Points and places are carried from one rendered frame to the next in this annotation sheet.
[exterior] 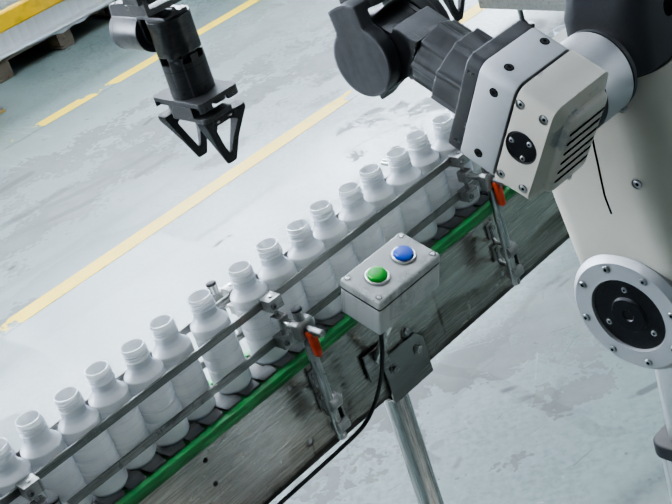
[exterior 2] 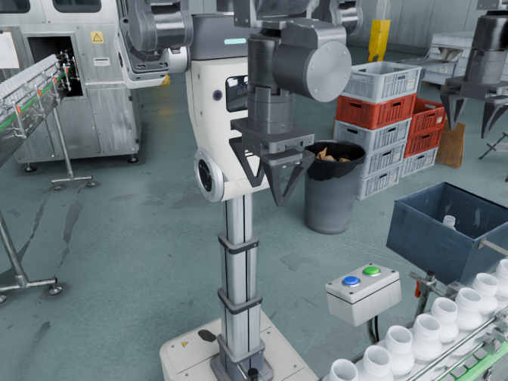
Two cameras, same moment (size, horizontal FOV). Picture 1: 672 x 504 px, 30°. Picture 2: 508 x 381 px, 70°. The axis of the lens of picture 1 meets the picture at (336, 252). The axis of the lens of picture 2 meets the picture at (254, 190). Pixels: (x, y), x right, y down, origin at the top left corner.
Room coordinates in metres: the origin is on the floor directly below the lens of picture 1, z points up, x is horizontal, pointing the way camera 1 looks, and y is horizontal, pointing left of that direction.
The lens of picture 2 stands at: (2.24, -0.25, 1.63)
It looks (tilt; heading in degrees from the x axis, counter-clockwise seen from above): 28 degrees down; 185
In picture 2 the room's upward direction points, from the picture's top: straight up
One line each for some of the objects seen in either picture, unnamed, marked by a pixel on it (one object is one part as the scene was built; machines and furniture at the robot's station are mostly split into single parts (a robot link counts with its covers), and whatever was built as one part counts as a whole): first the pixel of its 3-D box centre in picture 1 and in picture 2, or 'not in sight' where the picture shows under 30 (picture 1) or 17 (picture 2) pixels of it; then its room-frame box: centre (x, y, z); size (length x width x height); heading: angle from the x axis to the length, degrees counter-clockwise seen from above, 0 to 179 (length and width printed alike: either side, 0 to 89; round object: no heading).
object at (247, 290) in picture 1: (255, 311); (475, 311); (1.68, 0.15, 1.08); 0.06 x 0.06 x 0.17
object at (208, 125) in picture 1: (215, 128); (464, 107); (1.52, 0.10, 1.45); 0.07 x 0.07 x 0.09; 36
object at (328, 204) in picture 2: not in sight; (330, 188); (-0.30, 0.14, 0.32); 0.45 x 0.45 x 0.64
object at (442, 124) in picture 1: (453, 161); not in sight; (1.96, -0.24, 1.08); 0.06 x 0.06 x 0.17
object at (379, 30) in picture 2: not in sight; (378, 42); (-8.51, 2.21, 0.55); 0.40 x 0.40 x 1.10; 36
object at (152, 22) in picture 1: (170, 32); (497, 32); (1.54, 0.11, 1.58); 0.07 x 0.06 x 0.07; 37
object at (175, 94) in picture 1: (189, 76); (484, 69); (1.53, 0.11, 1.52); 0.10 x 0.07 x 0.07; 36
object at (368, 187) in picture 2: not in sight; (364, 174); (-1.04, 0.56, 0.11); 0.61 x 0.41 x 0.22; 132
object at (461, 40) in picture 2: not in sight; (468, 61); (-5.61, 3.35, 0.50); 1.23 x 1.05 x 1.00; 125
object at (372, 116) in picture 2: not in sight; (376, 106); (-1.04, 0.57, 0.78); 0.61 x 0.41 x 0.22; 133
